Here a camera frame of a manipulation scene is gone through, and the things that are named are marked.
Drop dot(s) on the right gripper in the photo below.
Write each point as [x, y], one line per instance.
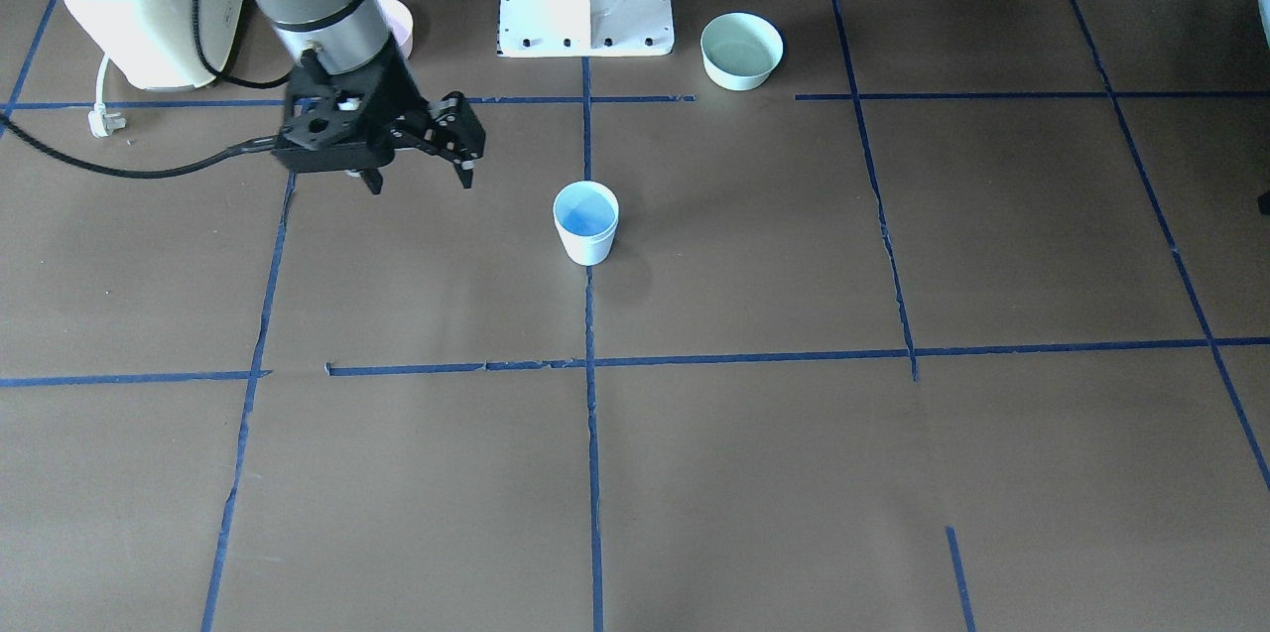
[399, 94]

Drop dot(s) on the light blue cup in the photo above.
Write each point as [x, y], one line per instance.
[586, 209]
[587, 249]

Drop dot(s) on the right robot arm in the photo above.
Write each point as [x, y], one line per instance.
[347, 33]

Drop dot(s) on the pink bowl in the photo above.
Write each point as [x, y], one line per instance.
[401, 23]

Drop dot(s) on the cream toaster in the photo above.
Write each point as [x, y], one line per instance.
[162, 45]

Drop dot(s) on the white power plug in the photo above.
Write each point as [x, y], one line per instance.
[102, 122]

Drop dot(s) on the green bowl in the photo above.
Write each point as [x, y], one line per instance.
[740, 50]

